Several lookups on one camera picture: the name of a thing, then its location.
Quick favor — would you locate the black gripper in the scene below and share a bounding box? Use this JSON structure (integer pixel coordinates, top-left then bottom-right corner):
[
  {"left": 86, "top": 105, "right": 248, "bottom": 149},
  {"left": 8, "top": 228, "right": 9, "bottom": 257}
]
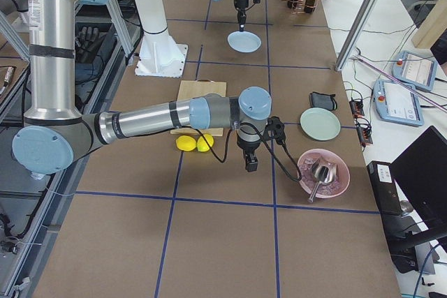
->
[
  {"left": 237, "top": 126, "right": 263, "bottom": 172},
  {"left": 233, "top": 0, "right": 249, "bottom": 32}
]

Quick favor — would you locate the light blue plate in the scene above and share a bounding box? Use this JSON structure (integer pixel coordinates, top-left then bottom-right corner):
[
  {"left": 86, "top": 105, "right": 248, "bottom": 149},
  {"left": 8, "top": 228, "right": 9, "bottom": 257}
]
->
[{"left": 227, "top": 31, "right": 262, "bottom": 53}]

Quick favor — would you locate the light green plate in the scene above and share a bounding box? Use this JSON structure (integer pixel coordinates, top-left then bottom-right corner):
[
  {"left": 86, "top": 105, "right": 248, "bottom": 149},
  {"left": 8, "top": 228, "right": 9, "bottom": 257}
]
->
[{"left": 300, "top": 107, "right": 341, "bottom": 141}]

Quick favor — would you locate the upper yellow lemon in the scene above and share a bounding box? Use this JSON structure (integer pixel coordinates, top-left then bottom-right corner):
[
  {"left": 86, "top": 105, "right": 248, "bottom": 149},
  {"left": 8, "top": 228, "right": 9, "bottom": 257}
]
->
[{"left": 196, "top": 134, "right": 214, "bottom": 152}]

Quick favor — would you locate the yellow lemon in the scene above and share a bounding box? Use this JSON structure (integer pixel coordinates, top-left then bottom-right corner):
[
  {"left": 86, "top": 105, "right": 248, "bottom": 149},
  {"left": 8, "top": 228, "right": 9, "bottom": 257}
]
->
[
  {"left": 175, "top": 135, "right": 197, "bottom": 151},
  {"left": 196, "top": 134, "right": 214, "bottom": 152}
]

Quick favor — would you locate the pink bowl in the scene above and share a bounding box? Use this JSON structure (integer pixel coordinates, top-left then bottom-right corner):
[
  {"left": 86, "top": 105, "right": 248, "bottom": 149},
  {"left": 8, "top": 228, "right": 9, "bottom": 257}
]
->
[{"left": 298, "top": 149, "right": 351, "bottom": 199}]

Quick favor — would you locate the lower yellow lemon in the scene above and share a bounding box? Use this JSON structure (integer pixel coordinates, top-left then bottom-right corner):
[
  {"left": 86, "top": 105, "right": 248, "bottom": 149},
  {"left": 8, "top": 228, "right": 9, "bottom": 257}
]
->
[{"left": 175, "top": 135, "right": 197, "bottom": 151}]

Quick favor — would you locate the metal scoop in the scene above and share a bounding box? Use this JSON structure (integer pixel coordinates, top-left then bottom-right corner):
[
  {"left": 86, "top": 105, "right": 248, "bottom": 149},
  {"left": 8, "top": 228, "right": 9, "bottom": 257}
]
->
[{"left": 308, "top": 159, "right": 337, "bottom": 203}]

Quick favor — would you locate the bamboo cutting board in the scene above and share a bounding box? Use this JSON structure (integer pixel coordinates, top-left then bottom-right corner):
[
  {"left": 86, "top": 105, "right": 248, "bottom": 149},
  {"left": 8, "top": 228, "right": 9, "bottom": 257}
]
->
[{"left": 170, "top": 80, "right": 227, "bottom": 137}]

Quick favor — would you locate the folded grey cloth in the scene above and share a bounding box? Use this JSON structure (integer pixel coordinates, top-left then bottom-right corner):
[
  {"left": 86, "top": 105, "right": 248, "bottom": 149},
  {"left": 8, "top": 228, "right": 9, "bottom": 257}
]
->
[{"left": 309, "top": 91, "right": 338, "bottom": 111}]

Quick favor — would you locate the black computer box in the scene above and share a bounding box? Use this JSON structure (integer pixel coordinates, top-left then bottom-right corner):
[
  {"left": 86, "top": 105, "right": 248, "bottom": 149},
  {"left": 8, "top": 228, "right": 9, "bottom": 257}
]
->
[{"left": 367, "top": 161, "right": 430, "bottom": 274}]

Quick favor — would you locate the near teach pendant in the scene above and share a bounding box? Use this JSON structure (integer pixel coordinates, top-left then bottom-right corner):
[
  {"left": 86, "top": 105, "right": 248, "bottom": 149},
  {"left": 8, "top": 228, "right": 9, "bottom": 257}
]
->
[{"left": 373, "top": 79, "right": 424, "bottom": 127}]

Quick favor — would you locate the teach pendant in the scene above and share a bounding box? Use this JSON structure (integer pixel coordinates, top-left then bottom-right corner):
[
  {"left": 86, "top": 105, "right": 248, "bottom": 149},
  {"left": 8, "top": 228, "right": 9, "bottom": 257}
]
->
[
  {"left": 373, "top": 79, "right": 424, "bottom": 127},
  {"left": 392, "top": 50, "right": 439, "bottom": 92}
]

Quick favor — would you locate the black monitor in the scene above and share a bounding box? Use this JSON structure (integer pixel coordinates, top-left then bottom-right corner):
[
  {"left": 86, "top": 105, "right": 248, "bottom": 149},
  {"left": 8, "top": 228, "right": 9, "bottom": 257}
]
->
[{"left": 388, "top": 126, "right": 446, "bottom": 253}]

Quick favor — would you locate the reacher grabber stick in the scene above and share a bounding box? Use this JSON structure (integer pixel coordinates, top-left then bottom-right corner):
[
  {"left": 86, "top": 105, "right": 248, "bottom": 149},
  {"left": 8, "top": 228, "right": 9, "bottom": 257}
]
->
[{"left": 354, "top": 57, "right": 447, "bottom": 113}]

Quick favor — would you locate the far teach pendant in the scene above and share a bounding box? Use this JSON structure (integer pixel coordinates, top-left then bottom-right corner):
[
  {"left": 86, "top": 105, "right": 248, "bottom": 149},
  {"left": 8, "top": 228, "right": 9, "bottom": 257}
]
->
[{"left": 392, "top": 50, "right": 439, "bottom": 92}]

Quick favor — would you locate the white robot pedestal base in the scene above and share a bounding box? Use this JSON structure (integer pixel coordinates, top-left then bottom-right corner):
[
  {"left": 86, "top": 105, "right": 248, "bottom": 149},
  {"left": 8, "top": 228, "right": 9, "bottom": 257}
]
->
[{"left": 124, "top": 0, "right": 189, "bottom": 79}]

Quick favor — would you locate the aluminium frame post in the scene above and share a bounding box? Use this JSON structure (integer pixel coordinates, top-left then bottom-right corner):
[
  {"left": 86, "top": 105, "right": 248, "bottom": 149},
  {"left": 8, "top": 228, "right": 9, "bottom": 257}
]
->
[{"left": 335, "top": 0, "right": 378, "bottom": 72}]

